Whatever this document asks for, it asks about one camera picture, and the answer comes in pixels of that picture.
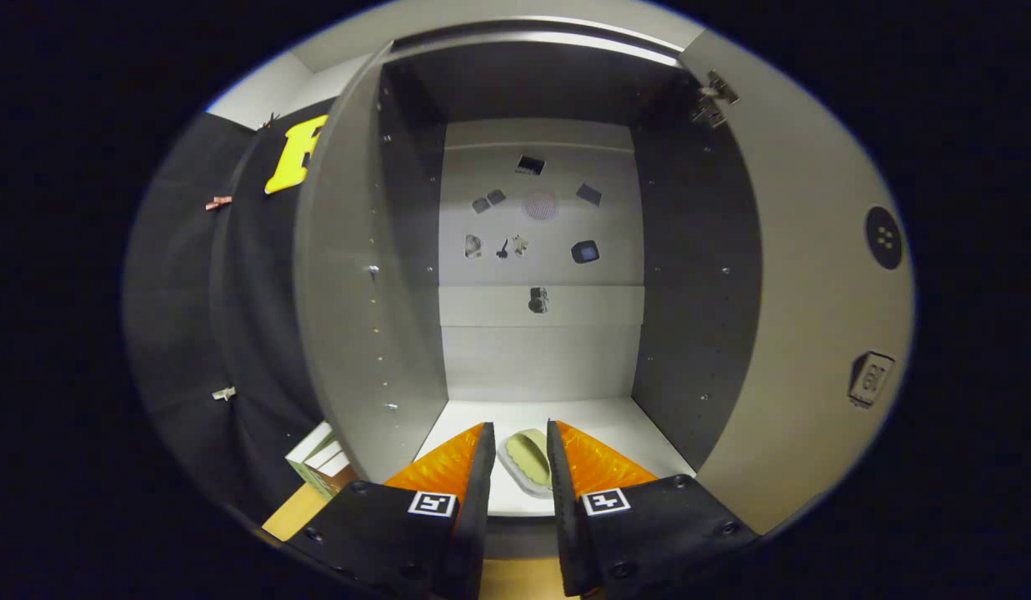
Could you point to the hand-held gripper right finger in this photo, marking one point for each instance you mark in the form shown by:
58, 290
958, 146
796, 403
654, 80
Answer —
648, 542

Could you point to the green book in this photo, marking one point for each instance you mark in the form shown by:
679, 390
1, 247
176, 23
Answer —
311, 458

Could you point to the black backdrop cloth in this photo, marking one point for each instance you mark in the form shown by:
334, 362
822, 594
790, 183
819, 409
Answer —
182, 317

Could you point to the red clothes peg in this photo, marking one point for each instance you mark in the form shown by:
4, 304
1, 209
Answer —
218, 202

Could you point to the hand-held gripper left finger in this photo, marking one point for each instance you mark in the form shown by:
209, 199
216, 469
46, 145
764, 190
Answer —
398, 542

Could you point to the white clothes peg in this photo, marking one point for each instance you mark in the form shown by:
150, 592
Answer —
223, 393

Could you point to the brown book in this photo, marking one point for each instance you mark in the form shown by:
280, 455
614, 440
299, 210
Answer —
338, 482

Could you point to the dark grey cabinet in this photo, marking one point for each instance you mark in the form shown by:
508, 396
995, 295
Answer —
348, 292

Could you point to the white and green oval dish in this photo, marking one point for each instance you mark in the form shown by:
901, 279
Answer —
528, 458

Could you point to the black binder clip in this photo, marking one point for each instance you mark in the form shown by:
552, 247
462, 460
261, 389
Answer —
270, 122

